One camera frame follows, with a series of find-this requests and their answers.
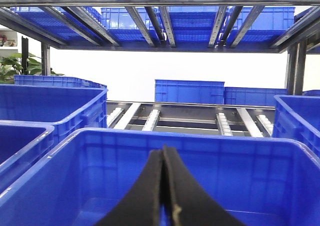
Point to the upper metal shelf rack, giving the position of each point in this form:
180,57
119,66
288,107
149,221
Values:
214,26

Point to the green potted plant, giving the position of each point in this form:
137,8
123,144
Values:
12,65

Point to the tall blue background crate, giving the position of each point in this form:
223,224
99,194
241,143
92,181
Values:
183,91

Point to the far left blue crate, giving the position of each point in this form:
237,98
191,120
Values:
56,81

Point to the blue bin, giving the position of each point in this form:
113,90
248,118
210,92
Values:
67,109
298,118
22,144
260,181

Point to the blue bin front left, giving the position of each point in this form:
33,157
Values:
22,144

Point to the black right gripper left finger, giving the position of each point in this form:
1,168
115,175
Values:
141,205

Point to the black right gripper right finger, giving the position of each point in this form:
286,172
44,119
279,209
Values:
187,202

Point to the low blue background crate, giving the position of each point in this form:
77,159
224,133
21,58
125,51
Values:
252,96

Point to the blue bin front right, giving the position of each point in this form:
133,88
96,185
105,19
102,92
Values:
260,181

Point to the blue bin rear left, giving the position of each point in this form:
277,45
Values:
67,109

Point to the metal roller rack frame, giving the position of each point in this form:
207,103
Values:
191,118

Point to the blue bin rear right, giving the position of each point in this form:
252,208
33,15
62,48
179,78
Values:
298,118

